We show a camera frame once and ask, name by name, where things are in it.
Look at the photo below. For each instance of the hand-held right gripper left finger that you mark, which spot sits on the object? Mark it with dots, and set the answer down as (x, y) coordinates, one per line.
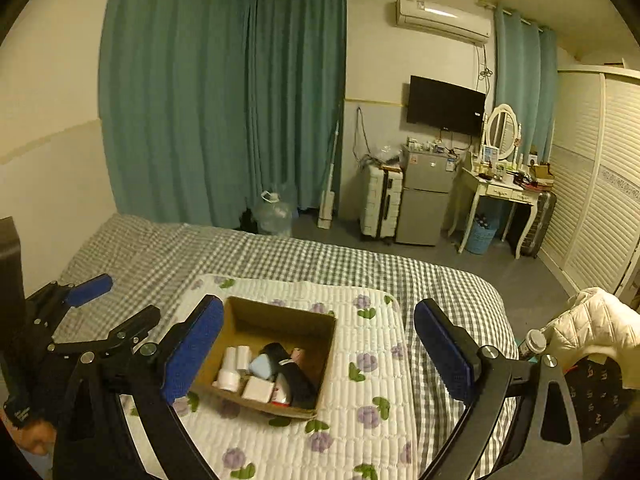
(192, 355)

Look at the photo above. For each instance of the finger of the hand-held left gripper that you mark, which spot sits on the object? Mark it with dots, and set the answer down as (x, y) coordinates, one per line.
(87, 290)
(130, 327)

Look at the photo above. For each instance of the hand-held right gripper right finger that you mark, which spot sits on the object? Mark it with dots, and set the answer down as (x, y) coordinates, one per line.
(442, 350)

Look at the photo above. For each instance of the white plastic bottle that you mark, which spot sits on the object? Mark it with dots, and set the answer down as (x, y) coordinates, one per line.
(227, 374)

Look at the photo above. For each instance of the small white container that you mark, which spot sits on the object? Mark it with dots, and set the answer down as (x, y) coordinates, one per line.
(244, 358)

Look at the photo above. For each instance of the light blue small object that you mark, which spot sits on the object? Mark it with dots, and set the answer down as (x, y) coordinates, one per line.
(260, 366)

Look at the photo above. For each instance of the small white box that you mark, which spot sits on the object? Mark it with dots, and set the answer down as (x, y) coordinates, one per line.
(257, 389)

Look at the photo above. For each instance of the small black case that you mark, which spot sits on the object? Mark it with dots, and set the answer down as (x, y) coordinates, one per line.
(277, 351)

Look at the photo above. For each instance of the brown cardboard box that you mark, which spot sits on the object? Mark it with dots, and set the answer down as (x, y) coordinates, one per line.
(280, 317)

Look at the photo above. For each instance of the white bottle with red cap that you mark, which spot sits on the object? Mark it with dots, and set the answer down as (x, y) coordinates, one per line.
(281, 392)

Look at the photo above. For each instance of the pink patterned box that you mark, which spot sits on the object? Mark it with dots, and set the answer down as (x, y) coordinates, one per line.
(298, 355)

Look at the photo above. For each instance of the black power adapter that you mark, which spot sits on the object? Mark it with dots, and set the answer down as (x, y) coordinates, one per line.
(300, 385)

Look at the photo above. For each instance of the person's left hand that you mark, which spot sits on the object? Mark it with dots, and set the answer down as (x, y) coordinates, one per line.
(37, 437)

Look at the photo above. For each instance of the clear plastic jar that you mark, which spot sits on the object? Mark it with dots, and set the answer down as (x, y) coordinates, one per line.
(534, 342)

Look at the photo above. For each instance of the floral quilted mat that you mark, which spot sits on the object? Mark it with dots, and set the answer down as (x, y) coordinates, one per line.
(370, 410)

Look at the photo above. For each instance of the blue woven basket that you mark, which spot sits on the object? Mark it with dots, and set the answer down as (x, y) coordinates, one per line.
(481, 235)

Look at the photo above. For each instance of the grey checkered bed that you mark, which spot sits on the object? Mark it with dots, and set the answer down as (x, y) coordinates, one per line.
(350, 265)

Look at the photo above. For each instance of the white puffer jacket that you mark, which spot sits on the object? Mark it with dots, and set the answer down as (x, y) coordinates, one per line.
(595, 325)

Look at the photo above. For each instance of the grey mini fridge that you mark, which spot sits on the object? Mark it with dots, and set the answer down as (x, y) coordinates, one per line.
(425, 195)

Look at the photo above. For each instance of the dark suitcase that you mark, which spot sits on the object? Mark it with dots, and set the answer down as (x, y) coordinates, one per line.
(540, 225)

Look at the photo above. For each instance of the white suitcase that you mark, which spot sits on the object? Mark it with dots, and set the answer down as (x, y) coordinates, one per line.
(380, 202)

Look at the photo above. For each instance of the clear water jug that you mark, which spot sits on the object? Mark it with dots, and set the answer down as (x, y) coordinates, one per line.
(274, 215)

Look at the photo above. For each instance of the dark patterned garment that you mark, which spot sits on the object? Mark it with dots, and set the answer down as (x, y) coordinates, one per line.
(600, 400)

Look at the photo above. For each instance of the white dressing table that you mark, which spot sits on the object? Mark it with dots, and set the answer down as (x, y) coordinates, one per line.
(492, 190)

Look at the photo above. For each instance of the white mop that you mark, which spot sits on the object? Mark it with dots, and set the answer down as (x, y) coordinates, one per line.
(331, 180)

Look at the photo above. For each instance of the small brown box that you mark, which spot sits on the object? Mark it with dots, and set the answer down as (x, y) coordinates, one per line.
(541, 170)

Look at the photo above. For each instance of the wide teal curtain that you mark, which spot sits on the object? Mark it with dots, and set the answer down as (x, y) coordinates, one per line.
(175, 90)

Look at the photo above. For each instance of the white louvered wardrobe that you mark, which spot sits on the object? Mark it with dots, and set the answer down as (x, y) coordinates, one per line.
(595, 185)

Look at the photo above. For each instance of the oval vanity mirror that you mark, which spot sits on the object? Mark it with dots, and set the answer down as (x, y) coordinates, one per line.
(502, 130)

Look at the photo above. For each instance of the narrow teal curtain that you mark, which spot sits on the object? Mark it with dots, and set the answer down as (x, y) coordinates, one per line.
(525, 80)

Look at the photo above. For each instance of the white air conditioner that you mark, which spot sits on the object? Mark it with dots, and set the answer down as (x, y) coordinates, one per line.
(442, 17)

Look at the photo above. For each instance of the black wall television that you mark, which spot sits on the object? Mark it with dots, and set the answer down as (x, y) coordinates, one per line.
(445, 105)

